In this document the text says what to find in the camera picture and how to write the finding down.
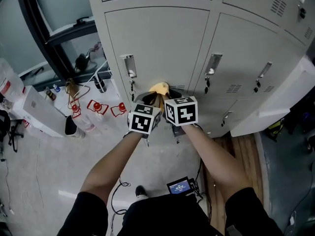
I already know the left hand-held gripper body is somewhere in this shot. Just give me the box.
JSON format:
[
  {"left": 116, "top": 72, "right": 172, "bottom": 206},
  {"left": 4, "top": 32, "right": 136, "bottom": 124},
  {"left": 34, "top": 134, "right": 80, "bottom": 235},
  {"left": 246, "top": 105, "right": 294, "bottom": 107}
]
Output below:
[{"left": 127, "top": 103, "right": 162, "bottom": 135}]

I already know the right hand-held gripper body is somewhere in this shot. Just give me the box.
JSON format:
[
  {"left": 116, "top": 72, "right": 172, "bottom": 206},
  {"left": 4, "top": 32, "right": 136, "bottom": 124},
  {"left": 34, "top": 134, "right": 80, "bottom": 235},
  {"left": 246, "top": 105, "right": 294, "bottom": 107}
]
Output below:
[{"left": 163, "top": 96, "right": 199, "bottom": 137}]

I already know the yellow cloth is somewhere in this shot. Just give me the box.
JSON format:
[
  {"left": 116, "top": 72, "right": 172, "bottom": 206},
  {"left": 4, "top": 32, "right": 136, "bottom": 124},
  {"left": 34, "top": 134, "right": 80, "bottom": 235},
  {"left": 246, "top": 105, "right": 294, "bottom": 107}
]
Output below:
[{"left": 149, "top": 82, "right": 171, "bottom": 108}]

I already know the person's right forearm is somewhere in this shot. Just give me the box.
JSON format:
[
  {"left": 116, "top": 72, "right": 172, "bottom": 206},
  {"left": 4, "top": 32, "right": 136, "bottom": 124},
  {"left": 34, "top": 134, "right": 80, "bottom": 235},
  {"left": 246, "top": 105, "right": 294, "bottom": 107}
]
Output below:
[{"left": 181, "top": 124, "right": 254, "bottom": 201}]

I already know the person's left forearm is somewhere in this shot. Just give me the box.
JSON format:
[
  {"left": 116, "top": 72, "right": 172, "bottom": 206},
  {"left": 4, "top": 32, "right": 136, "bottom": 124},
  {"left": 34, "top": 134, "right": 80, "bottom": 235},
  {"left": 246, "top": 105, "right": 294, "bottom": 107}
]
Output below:
[{"left": 80, "top": 130, "right": 145, "bottom": 206}]

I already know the grey metal locker cabinet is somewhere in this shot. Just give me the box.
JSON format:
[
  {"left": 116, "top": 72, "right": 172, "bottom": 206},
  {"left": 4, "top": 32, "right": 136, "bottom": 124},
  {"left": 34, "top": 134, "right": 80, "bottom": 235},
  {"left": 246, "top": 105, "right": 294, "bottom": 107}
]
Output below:
[{"left": 86, "top": 0, "right": 315, "bottom": 139}]

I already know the clear water bottle red cap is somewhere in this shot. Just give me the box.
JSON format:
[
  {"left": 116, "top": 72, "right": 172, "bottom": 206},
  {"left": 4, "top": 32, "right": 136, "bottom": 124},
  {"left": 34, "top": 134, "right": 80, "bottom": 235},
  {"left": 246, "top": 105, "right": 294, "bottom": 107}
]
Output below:
[
  {"left": 68, "top": 99, "right": 96, "bottom": 135},
  {"left": 22, "top": 118, "right": 40, "bottom": 135},
  {"left": 110, "top": 102, "right": 130, "bottom": 122},
  {"left": 86, "top": 99, "right": 110, "bottom": 132}
]

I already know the white paper bag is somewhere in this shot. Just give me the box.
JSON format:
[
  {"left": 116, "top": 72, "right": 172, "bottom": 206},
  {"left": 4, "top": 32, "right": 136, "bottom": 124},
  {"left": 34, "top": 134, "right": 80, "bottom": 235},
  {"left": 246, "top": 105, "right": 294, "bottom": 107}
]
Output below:
[{"left": 108, "top": 77, "right": 121, "bottom": 99}]

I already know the black drinking bottle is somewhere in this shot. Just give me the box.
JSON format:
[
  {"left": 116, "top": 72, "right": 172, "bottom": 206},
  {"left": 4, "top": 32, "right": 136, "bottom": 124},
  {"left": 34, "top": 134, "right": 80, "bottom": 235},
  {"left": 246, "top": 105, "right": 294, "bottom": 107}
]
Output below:
[{"left": 94, "top": 76, "right": 108, "bottom": 93}]

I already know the small black white bin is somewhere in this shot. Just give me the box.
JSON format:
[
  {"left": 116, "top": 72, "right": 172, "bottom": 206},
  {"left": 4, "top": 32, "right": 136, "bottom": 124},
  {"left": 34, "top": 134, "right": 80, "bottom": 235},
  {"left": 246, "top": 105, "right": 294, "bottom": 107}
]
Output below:
[{"left": 64, "top": 115, "right": 86, "bottom": 140}]

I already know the black pouch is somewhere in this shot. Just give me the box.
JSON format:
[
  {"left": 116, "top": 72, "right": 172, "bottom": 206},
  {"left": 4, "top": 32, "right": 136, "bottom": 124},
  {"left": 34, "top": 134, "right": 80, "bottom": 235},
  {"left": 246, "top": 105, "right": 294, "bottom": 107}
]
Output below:
[{"left": 74, "top": 54, "right": 91, "bottom": 71}]

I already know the person's black shoe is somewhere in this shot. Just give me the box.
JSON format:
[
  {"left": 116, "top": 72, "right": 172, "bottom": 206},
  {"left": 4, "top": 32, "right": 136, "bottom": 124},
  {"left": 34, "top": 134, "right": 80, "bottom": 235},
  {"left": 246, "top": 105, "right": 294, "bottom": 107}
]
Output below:
[{"left": 135, "top": 185, "right": 148, "bottom": 201}]

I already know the brown bag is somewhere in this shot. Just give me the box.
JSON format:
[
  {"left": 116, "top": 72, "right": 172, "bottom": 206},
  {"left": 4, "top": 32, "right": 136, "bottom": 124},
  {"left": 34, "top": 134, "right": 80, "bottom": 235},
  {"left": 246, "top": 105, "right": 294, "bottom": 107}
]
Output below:
[{"left": 65, "top": 77, "right": 81, "bottom": 103}]

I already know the wooden plank platform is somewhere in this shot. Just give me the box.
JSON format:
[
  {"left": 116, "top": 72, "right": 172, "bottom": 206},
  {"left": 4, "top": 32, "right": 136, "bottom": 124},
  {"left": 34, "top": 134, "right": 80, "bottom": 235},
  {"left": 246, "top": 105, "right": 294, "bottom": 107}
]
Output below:
[{"left": 201, "top": 134, "right": 264, "bottom": 236}]

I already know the black device with screen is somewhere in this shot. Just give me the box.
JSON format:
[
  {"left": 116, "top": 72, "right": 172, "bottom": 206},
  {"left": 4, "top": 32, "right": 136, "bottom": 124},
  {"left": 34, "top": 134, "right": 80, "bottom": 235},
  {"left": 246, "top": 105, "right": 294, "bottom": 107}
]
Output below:
[{"left": 166, "top": 177, "right": 196, "bottom": 195}]

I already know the small dark bottle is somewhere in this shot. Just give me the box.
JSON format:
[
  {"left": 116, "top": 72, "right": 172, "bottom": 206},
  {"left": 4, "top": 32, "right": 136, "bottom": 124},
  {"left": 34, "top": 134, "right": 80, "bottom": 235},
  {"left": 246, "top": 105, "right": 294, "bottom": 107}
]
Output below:
[{"left": 44, "top": 87, "right": 57, "bottom": 102}]

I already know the yellow and black bag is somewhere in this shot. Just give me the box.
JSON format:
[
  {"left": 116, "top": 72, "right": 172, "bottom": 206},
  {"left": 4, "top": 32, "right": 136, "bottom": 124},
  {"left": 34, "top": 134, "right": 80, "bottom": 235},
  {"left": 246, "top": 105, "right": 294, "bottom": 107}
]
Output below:
[{"left": 267, "top": 118, "right": 286, "bottom": 142}]

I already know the white water dispenser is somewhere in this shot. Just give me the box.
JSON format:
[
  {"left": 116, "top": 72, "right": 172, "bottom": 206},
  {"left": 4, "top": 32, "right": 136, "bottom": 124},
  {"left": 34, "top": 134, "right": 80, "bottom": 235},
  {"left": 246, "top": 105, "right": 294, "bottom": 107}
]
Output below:
[{"left": 11, "top": 85, "right": 67, "bottom": 138}]

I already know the person's black shirt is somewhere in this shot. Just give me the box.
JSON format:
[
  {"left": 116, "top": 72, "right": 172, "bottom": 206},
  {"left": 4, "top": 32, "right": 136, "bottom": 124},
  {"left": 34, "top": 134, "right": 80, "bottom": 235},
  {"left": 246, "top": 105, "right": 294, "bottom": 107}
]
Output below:
[{"left": 56, "top": 187, "right": 284, "bottom": 236}]

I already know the black framed glass window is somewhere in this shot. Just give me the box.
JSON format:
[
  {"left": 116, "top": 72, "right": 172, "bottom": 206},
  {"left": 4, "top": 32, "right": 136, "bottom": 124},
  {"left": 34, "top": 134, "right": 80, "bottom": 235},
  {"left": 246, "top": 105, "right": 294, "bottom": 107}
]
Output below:
[{"left": 0, "top": 0, "right": 109, "bottom": 88}]

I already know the clear water jug red label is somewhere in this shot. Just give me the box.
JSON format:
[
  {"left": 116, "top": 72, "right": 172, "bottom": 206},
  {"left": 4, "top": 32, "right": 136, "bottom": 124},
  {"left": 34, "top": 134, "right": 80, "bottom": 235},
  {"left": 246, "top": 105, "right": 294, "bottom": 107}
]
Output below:
[{"left": 0, "top": 57, "right": 25, "bottom": 103}]

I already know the black office chair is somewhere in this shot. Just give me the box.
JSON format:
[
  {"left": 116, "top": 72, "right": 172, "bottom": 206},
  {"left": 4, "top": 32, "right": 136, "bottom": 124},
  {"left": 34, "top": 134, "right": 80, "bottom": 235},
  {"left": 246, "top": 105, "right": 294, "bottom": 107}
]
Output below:
[{"left": 0, "top": 109, "right": 25, "bottom": 153}]

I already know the white cable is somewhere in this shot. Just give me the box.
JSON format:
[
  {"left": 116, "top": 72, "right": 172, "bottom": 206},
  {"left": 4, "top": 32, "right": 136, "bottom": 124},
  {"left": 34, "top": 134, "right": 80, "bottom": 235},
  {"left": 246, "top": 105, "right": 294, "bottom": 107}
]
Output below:
[{"left": 73, "top": 60, "right": 109, "bottom": 103}]

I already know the black cable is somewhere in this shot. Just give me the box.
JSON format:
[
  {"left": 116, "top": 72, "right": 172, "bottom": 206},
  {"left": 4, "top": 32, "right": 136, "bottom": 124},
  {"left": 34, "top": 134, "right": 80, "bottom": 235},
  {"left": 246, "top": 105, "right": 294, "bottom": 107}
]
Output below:
[
  {"left": 195, "top": 157, "right": 214, "bottom": 225},
  {"left": 110, "top": 177, "right": 132, "bottom": 236}
]

